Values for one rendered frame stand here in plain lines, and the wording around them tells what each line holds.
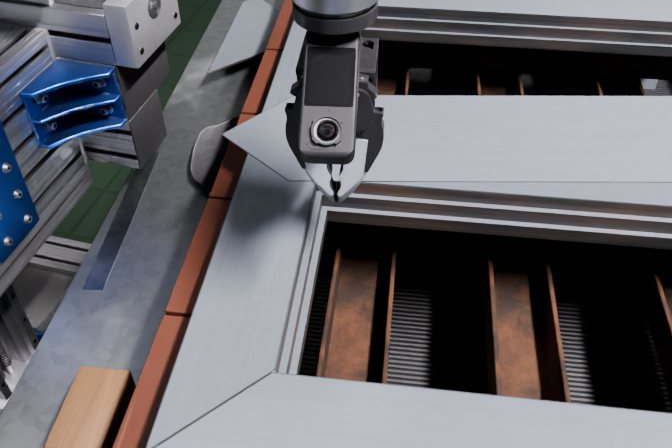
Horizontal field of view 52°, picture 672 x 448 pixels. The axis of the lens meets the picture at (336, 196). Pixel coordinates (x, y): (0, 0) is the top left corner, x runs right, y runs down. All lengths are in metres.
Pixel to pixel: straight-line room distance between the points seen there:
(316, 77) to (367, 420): 0.29
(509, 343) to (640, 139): 0.30
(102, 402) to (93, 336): 0.14
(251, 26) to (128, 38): 0.53
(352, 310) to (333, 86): 0.41
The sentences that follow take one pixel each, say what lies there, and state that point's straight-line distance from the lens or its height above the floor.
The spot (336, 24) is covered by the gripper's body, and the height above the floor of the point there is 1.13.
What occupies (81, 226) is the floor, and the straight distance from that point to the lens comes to 2.12.
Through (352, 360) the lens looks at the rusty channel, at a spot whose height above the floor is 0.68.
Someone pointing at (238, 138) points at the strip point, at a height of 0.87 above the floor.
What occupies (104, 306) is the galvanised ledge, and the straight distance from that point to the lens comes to 0.96.
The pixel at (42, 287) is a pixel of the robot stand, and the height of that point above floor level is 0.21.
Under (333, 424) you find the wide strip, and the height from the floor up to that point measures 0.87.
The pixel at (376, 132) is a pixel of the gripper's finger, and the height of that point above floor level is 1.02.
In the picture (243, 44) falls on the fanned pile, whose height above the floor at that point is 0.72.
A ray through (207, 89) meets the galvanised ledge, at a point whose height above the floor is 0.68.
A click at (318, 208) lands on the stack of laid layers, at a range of 0.79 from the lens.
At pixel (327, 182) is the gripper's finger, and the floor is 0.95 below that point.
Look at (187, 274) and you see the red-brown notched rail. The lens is 0.77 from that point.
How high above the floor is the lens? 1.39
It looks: 42 degrees down
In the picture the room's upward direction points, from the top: straight up
